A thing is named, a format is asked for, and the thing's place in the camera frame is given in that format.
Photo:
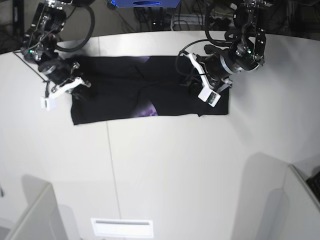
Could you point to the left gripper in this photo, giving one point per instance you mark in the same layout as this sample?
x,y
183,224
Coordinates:
x,y
219,66

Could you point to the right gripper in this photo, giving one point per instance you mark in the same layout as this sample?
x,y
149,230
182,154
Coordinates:
x,y
60,72

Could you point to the black T-shirt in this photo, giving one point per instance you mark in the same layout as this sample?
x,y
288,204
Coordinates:
x,y
131,87

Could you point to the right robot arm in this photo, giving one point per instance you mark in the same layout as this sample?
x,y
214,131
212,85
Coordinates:
x,y
40,41

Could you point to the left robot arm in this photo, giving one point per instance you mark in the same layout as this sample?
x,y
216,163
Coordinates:
x,y
241,50

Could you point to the white power strip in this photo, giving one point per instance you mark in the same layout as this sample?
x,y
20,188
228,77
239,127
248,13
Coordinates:
x,y
190,19

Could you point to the blue box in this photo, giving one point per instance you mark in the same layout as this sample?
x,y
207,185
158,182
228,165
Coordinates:
x,y
146,3

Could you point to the left white partition panel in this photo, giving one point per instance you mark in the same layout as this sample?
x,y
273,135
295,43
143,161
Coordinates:
x,y
41,220

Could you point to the white partition panel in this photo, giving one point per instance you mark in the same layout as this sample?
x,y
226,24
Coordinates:
x,y
41,220
291,212

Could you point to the black keyboard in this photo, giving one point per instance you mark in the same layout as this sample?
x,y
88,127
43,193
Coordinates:
x,y
314,184

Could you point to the right white partition panel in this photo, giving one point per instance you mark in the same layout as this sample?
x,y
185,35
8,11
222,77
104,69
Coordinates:
x,y
291,212

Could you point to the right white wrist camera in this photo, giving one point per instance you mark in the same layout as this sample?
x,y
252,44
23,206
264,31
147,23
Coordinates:
x,y
48,101

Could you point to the table cable slot cover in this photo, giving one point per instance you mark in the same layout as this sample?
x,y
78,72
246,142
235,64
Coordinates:
x,y
123,228

